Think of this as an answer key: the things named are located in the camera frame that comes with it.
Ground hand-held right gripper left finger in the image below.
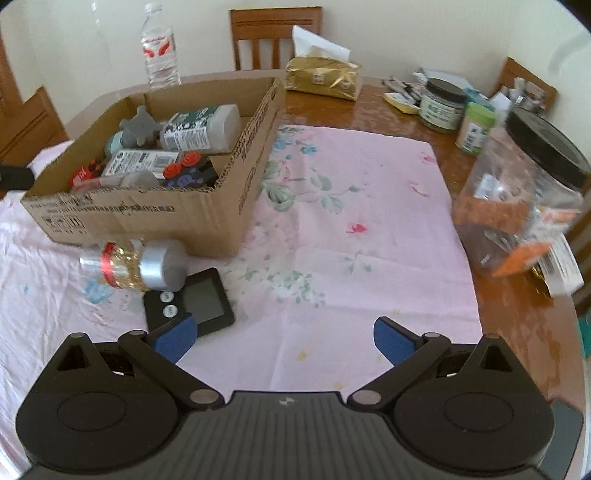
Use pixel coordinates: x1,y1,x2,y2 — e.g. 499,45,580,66
44,313,221,409

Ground silver capped spice jar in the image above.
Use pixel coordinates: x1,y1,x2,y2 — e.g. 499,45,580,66
79,239,189,292

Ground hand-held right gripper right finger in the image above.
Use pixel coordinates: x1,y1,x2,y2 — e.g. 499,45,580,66
346,316,532,409

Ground white labelled packet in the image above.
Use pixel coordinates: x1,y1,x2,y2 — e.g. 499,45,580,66
538,233,586,297

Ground pink floral tablecloth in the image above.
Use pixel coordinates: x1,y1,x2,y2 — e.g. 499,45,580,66
0,124,484,480

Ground gold tissue box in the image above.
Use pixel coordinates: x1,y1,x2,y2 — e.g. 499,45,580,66
284,25,363,101

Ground black toy train car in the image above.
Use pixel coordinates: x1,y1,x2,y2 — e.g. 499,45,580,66
161,152,219,190

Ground wooden chair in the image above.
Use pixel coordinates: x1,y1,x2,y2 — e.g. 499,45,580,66
229,6,323,71
0,87,69,163
494,56,558,114

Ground cardboard box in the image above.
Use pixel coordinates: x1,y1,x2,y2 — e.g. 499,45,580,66
21,76,286,258

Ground clear water bottle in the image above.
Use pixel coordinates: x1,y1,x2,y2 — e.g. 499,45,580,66
140,2,182,89

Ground green lidded jar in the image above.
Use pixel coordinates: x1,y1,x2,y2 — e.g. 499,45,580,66
455,102,496,155

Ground bundle of pens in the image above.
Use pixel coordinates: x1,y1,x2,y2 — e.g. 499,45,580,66
382,76,428,104

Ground teal object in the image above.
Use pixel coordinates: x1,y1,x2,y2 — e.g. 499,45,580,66
575,316,591,359

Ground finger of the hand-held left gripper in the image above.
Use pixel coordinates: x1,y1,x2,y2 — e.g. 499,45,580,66
0,166,36,190

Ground large black lidded clear jar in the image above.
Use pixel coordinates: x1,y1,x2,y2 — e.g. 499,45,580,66
451,107,591,278

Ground white plastic bottle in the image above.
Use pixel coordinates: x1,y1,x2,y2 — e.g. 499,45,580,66
159,104,242,154

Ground white papers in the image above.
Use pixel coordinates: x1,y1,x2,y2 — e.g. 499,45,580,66
418,67,476,89

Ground yellow dish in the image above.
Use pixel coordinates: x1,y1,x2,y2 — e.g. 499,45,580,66
384,92,422,115

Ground white labelled box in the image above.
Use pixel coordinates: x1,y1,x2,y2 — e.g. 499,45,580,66
100,148,183,179

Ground dark lidded glass jar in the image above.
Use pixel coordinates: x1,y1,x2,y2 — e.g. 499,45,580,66
419,78,468,134

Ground black digital scale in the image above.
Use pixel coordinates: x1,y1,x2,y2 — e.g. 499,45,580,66
142,268,236,340

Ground grey toy figure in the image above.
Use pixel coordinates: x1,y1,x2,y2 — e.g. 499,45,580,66
119,105,166,149

